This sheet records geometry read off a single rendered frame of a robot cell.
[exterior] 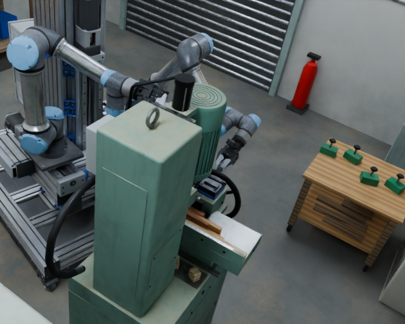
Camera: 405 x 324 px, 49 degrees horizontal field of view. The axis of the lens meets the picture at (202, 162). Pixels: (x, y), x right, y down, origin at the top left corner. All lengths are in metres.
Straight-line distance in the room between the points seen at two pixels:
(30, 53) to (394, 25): 3.26
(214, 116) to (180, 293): 0.71
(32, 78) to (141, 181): 0.85
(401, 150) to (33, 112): 2.64
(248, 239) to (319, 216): 1.42
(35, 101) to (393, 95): 3.38
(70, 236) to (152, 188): 1.54
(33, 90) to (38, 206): 1.11
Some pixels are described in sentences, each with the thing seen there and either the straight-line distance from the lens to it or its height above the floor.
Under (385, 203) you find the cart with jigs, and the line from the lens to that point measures 3.02.
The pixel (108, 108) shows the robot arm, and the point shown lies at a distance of 1.87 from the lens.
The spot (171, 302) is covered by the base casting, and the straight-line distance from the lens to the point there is 1.75.
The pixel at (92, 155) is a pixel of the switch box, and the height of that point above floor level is 1.39.
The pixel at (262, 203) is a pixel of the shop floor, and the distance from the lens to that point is 3.44.
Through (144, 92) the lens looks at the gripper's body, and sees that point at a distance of 1.76.
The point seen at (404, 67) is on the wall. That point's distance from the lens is 4.45.
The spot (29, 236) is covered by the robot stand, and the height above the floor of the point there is 0.23.
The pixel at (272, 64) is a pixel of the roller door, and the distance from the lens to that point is 4.77.
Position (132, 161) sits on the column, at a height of 1.47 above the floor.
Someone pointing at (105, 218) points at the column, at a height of 1.20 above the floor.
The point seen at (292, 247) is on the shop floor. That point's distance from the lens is 3.20.
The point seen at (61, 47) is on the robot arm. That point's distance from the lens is 1.98.
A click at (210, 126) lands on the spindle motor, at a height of 1.44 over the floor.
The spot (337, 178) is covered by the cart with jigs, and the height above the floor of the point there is 0.53.
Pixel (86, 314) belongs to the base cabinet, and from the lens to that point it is 1.91.
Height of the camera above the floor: 2.24
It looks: 38 degrees down
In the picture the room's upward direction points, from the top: 12 degrees clockwise
